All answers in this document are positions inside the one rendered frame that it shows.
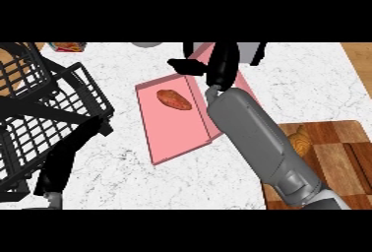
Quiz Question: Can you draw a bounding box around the pale grey block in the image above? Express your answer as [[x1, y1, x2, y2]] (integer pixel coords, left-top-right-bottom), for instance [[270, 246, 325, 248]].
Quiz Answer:
[[238, 41, 260, 65]]

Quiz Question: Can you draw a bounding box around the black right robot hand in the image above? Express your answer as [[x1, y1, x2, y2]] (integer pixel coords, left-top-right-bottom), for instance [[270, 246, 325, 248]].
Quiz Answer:
[[165, 41, 269, 93]]

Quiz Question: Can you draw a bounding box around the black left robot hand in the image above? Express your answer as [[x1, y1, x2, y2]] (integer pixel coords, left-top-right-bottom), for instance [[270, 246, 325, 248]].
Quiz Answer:
[[33, 114, 117, 197]]

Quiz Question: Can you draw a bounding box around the red and orange packet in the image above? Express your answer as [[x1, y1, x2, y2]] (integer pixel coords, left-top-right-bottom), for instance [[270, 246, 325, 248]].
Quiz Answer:
[[49, 41, 89, 53]]

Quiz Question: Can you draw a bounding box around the brown wooden cutting board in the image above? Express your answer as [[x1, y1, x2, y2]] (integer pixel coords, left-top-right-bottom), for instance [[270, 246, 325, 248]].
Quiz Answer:
[[260, 119, 372, 211]]

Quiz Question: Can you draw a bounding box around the reddish brown sweet potato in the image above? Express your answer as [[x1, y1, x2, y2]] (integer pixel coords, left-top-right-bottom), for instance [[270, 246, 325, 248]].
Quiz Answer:
[[155, 89, 195, 111]]

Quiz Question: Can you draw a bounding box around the black wire basket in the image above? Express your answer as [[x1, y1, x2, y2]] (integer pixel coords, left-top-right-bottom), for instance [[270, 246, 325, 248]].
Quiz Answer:
[[0, 41, 117, 203]]

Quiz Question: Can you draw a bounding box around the pink cardboard box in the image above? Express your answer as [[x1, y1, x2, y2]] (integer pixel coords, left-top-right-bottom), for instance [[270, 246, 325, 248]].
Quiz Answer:
[[134, 41, 264, 166]]

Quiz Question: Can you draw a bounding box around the grey round bowl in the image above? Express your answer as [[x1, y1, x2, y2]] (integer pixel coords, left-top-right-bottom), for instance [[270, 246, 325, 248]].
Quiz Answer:
[[130, 41, 164, 49]]

